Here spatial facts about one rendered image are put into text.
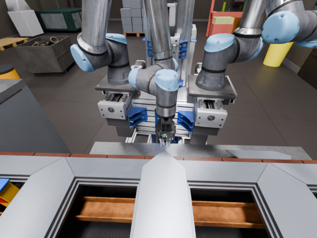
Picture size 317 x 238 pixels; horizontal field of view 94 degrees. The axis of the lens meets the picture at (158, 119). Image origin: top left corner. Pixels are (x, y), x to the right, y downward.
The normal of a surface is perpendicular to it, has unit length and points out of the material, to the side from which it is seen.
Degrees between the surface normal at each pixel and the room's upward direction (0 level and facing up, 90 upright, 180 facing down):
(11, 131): 90
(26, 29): 90
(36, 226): 0
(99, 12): 121
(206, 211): 0
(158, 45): 86
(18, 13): 90
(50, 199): 0
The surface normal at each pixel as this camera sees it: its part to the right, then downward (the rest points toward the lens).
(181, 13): -0.15, 0.65
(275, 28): -0.95, 0.21
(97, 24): 0.29, 0.90
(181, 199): -0.01, -0.76
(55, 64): 0.07, 0.65
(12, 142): 1.00, 0.02
